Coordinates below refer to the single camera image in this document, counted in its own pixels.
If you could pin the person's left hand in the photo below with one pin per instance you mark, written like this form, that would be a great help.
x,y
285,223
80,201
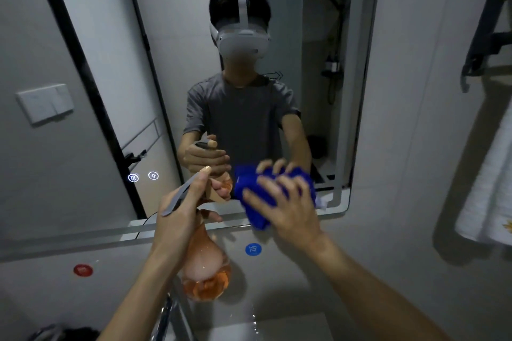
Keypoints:
x,y
176,225

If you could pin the person's right hand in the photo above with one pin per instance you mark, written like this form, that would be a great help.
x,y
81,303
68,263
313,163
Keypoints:
x,y
294,213

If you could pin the blue cloth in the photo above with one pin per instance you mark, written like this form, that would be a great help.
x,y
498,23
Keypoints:
x,y
248,181

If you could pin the orange spray bottle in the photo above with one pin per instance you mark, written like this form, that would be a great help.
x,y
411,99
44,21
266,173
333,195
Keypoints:
x,y
208,273

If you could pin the rectangular wall mirror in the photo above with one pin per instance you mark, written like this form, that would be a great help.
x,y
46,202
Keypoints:
x,y
120,53

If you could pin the person's right forearm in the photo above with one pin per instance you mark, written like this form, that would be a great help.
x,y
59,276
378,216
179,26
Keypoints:
x,y
368,296

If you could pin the chrome faucet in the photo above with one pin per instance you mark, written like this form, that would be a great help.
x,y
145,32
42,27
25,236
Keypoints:
x,y
164,314

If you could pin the clear glass cup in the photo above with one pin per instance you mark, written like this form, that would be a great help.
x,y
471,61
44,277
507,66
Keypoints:
x,y
44,333

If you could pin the hanging white towel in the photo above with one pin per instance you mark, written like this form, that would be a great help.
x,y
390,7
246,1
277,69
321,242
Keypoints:
x,y
488,201

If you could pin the black towel rack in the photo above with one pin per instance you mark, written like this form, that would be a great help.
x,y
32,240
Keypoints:
x,y
486,25

